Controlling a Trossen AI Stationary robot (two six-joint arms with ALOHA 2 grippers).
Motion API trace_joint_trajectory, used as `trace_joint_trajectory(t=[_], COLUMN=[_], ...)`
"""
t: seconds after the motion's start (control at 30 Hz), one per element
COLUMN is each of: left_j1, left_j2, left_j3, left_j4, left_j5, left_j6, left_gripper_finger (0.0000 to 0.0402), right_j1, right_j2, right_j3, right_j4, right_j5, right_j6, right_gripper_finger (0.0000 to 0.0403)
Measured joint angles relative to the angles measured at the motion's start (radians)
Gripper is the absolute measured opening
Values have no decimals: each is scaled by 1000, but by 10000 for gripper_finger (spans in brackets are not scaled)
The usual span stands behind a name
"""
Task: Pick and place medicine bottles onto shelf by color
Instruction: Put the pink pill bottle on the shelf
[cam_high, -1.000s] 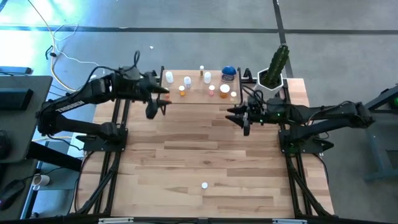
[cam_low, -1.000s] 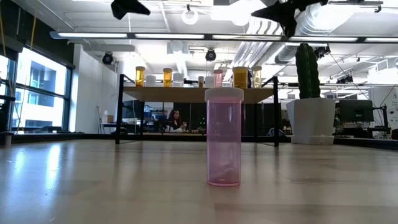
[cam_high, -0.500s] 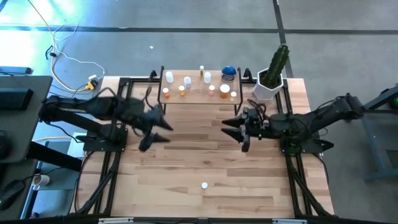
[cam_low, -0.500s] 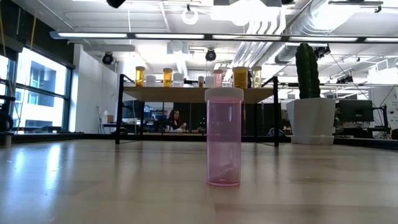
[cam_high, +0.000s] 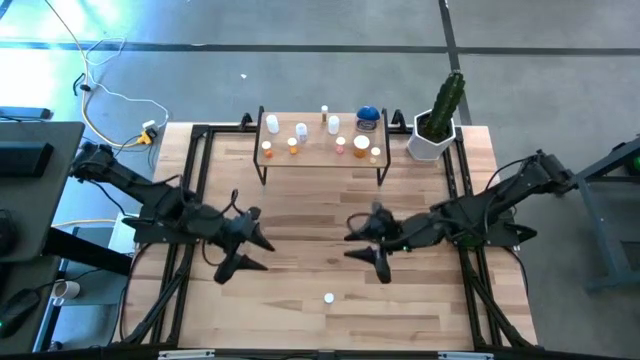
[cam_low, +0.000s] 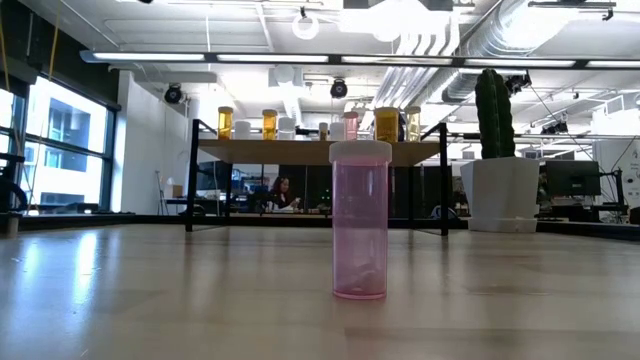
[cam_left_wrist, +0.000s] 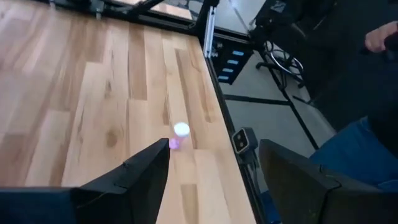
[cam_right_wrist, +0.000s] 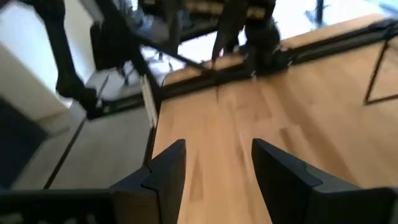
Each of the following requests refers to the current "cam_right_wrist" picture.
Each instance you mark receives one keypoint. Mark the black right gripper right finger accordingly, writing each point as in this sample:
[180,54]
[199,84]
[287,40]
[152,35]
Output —
[289,196]

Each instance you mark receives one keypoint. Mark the black desk leg bar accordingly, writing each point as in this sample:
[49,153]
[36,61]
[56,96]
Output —
[62,62]

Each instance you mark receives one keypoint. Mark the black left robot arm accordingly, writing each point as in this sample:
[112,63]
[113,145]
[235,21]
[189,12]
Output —
[264,40]

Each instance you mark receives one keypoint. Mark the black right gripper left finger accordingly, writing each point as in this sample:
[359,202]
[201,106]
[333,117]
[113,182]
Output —
[161,193]

